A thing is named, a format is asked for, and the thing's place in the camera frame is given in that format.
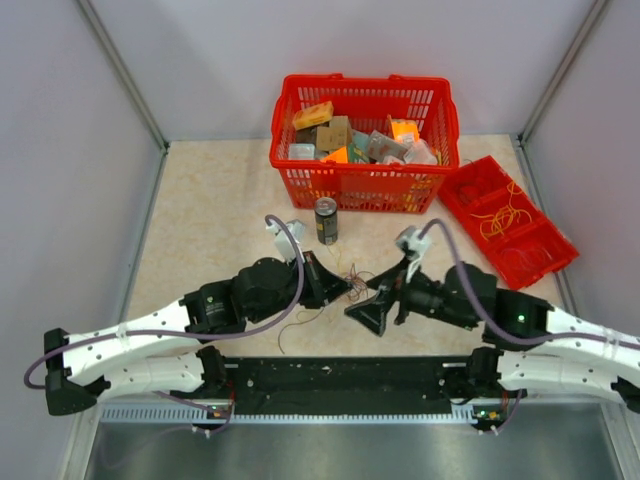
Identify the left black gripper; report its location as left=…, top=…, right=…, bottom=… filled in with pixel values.
left=248, top=251, right=353, bottom=325

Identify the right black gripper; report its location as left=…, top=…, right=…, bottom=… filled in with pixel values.
left=343, top=255, right=475, bottom=336

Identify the wire bundle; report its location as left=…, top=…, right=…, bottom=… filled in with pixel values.
left=277, top=242, right=376, bottom=356

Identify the red wire coil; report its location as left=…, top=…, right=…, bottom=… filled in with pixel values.
left=457, top=159, right=496, bottom=204

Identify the yellow wire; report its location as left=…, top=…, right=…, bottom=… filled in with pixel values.
left=469, top=180, right=536, bottom=241

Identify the pink wire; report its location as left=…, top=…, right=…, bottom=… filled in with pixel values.
left=500, top=244, right=556, bottom=276

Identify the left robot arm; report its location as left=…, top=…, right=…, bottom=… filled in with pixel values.
left=44, top=251, right=351, bottom=416

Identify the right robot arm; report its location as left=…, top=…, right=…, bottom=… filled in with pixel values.
left=345, top=260, right=639, bottom=412

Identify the black drink can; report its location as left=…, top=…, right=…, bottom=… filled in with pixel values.
left=314, top=197, right=338, bottom=246

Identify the orange triangular pack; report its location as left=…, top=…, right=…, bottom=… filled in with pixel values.
left=321, top=146, right=349, bottom=164

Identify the clear plastic pack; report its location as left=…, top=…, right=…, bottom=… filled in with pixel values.
left=288, top=143, right=316, bottom=161

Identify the grey printed packet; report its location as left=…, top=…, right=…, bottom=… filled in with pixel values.
left=365, top=130, right=408, bottom=162

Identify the red compartment tray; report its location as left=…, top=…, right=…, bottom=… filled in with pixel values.
left=438, top=156, right=579, bottom=290

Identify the red plastic shopping basket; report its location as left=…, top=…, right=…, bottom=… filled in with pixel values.
left=269, top=73, right=459, bottom=214

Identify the brown cardboard box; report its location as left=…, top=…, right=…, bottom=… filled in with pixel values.
left=315, top=115, right=353, bottom=152

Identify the orange glowing box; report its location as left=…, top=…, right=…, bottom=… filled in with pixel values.
left=388, top=116, right=420, bottom=145

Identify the yellow snack box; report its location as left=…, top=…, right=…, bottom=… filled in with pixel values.
left=292, top=101, right=334, bottom=131

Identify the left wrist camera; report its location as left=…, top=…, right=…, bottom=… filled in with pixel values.
left=266, top=219, right=306, bottom=262

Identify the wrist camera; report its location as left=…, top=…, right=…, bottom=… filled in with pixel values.
left=395, top=226, right=433, bottom=283
left=266, top=219, right=306, bottom=262

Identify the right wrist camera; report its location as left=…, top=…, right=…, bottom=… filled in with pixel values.
left=395, top=226, right=433, bottom=283

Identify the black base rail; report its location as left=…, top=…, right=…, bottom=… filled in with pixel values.
left=189, top=355, right=531, bottom=417

